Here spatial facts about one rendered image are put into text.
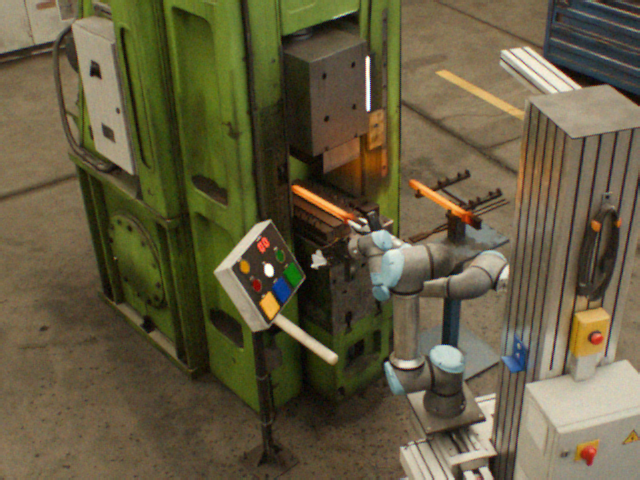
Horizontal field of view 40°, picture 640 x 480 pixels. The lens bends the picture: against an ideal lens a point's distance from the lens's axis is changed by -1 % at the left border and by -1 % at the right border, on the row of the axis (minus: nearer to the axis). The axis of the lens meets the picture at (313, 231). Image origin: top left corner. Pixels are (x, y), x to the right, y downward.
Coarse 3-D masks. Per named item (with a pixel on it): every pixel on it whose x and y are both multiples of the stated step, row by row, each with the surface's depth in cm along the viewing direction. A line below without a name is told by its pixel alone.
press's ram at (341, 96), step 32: (320, 32) 349; (288, 64) 335; (320, 64) 329; (352, 64) 341; (288, 96) 343; (320, 96) 336; (352, 96) 348; (288, 128) 352; (320, 128) 343; (352, 128) 355
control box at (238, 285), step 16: (256, 224) 344; (272, 224) 341; (256, 240) 331; (272, 240) 338; (240, 256) 322; (256, 256) 329; (272, 256) 336; (288, 256) 344; (224, 272) 318; (240, 272) 320; (256, 272) 326; (224, 288) 322; (240, 288) 319; (288, 288) 339; (240, 304) 323; (256, 304) 322; (256, 320) 324; (272, 320) 327
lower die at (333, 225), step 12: (300, 180) 406; (312, 192) 396; (324, 192) 396; (300, 204) 389; (312, 204) 388; (336, 204) 387; (324, 216) 380; (336, 216) 378; (360, 216) 382; (312, 228) 377; (324, 228) 374; (336, 228) 374; (348, 228) 379; (324, 240) 374
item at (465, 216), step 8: (416, 184) 398; (424, 192) 394; (432, 192) 392; (432, 200) 391; (440, 200) 386; (448, 208) 383; (456, 208) 380; (464, 216) 375; (472, 216) 373; (472, 224) 374; (480, 224) 370
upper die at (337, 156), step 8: (288, 144) 366; (344, 144) 356; (352, 144) 359; (296, 152) 364; (304, 152) 359; (328, 152) 351; (336, 152) 355; (344, 152) 358; (352, 152) 361; (304, 160) 361; (312, 160) 357; (320, 160) 353; (328, 160) 353; (336, 160) 357; (344, 160) 360; (320, 168) 355; (328, 168) 355
